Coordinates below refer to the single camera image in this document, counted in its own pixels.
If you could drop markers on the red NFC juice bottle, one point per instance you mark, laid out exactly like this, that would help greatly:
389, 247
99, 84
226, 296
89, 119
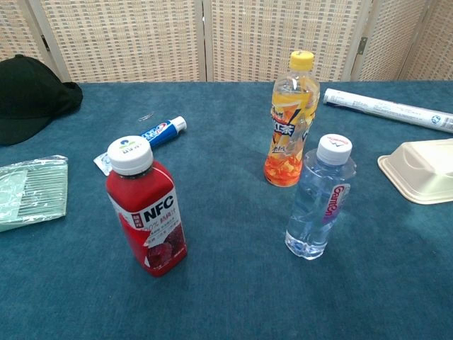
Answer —
148, 198

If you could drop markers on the orange iced tea bottle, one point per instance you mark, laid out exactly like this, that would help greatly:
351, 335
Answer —
286, 117

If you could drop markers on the green plastic-wrapped pack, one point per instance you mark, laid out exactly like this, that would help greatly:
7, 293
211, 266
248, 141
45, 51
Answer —
35, 191

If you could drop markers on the metal screen hinge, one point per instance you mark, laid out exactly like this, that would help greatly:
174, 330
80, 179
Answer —
361, 44
43, 40

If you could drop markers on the woven folding screen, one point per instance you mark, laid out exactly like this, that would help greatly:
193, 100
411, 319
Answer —
141, 39

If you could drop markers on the clear water bottle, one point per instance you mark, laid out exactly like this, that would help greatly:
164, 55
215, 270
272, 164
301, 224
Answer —
311, 205

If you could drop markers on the blue white toothpaste tube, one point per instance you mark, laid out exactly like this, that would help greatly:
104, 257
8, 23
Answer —
163, 129

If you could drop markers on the beige takeaway food box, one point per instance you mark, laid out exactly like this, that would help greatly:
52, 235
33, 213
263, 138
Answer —
421, 173

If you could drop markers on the white printed roll tube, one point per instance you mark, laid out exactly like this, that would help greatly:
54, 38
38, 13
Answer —
385, 108

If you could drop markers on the teal table cloth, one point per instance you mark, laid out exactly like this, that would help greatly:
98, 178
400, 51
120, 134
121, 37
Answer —
226, 212

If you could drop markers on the black baseball cap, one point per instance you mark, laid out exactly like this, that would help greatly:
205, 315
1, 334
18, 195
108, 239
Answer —
32, 99

